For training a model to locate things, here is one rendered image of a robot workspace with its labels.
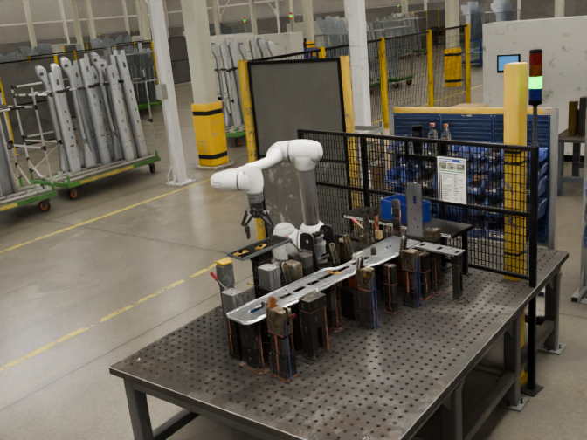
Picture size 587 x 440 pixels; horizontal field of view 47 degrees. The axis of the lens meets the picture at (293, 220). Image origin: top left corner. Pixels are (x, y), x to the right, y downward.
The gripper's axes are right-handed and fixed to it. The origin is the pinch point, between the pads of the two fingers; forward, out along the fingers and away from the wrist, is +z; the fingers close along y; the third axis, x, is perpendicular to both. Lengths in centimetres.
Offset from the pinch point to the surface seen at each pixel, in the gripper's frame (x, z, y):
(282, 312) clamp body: -58, 16, 35
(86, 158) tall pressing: 550, 75, -553
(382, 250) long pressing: 43, 22, 58
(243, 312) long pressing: -50, 22, 10
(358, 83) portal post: 479, -29, -73
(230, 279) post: -24.7, 15.9, -8.3
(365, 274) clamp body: 2, 20, 59
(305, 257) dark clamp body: 8.5, 14.1, 22.5
